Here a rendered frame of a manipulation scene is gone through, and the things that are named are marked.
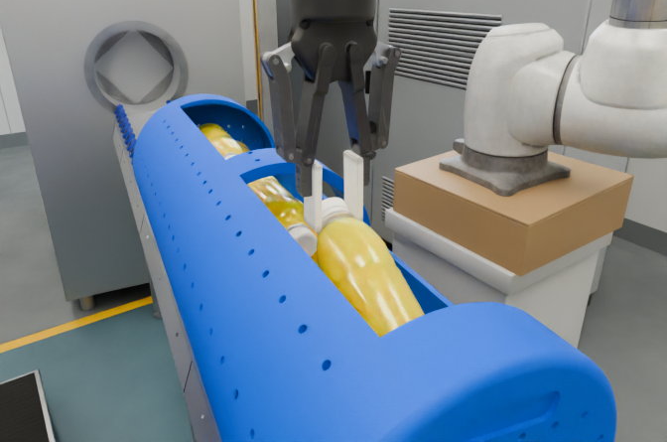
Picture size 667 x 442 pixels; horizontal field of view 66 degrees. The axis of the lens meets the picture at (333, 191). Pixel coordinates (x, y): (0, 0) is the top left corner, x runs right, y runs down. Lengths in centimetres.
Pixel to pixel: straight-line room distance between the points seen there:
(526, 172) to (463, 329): 65
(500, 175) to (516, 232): 14
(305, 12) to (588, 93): 55
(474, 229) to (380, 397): 63
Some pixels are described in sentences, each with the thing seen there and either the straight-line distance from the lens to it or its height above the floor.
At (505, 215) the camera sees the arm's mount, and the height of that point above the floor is 109.
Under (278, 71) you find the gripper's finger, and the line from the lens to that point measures 45.
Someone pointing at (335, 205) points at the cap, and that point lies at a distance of 52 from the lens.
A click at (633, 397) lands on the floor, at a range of 235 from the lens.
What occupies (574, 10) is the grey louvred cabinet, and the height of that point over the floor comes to 135.
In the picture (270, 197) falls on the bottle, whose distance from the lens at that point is 68.
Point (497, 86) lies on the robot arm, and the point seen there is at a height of 128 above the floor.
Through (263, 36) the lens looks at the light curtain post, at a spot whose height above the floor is 129.
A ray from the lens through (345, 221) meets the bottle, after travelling 49.
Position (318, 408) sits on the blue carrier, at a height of 120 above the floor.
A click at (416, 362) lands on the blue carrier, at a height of 123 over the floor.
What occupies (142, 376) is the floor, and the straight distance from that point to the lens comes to 227.
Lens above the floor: 145
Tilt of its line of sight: 23 degrees down
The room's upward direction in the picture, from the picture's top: straight up
